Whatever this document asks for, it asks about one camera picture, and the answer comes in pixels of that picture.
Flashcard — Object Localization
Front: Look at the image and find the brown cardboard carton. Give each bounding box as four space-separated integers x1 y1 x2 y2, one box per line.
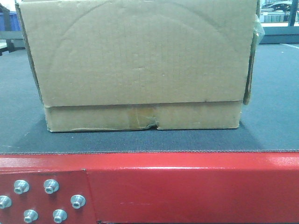
16 0 260 132

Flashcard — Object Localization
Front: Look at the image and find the dark green conveyor belt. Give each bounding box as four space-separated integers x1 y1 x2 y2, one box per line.
0 44 299 154

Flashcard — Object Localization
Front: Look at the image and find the silver flange bolt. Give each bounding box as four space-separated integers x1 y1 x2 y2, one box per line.
23 210 38 224
43 179 59 194
71 195 86 209
0 195 12 209
52 209 67 224
14 180 30 195

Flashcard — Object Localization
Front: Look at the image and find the red conveyor frame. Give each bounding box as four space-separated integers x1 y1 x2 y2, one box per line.
0 152 299 224

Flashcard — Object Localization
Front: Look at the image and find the dark far conveyor rail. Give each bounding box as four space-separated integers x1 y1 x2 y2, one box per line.
260 26 299 44

